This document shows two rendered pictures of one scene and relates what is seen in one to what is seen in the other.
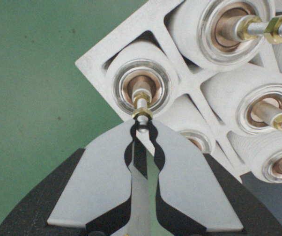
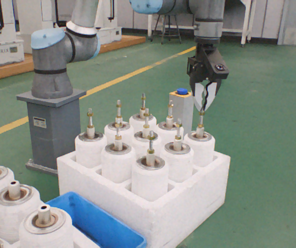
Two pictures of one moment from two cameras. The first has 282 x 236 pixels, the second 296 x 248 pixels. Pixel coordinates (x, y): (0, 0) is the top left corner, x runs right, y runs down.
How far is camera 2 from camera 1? 0.87 m
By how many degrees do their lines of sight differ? 42
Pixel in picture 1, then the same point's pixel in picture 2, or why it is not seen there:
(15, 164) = (251, 147)
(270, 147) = (130, 130)
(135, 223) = (179, 103)
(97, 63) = (220, 157)
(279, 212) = (77, 123)
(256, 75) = (155, 145)
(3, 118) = (269, 167)
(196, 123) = (170, 133)
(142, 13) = (208, 170)
